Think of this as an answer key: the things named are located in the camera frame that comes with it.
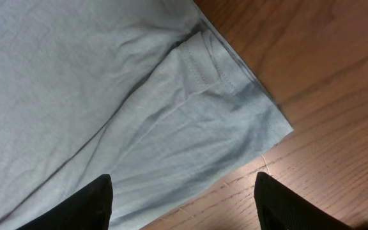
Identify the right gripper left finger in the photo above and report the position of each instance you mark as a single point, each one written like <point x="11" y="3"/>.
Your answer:
<point x="88" y="208"/>

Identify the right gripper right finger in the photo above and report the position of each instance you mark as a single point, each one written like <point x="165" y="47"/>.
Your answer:
<point x="280" y="208"/>

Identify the light blue t-shirt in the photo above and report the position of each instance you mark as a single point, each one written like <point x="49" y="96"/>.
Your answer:
<point x="145" y="91"/>

